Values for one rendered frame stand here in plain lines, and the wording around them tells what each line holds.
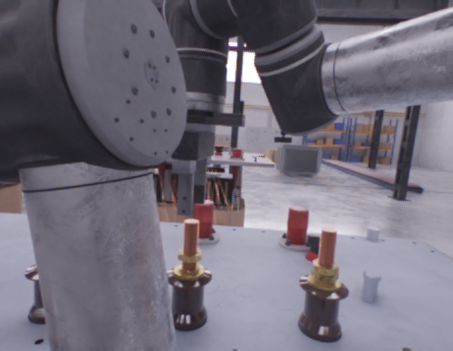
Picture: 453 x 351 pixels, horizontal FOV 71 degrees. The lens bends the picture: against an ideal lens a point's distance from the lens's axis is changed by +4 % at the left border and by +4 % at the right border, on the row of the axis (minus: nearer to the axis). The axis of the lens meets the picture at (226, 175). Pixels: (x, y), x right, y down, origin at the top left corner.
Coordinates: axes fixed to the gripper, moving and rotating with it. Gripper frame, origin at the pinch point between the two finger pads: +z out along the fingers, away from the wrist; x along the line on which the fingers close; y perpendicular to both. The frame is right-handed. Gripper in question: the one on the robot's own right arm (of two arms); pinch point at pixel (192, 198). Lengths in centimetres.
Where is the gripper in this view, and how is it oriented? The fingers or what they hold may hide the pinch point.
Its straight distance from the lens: 60.3
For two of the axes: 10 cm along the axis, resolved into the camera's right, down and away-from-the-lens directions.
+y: -9.8, -0.9, 1.7
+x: -1.8, 1.4, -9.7
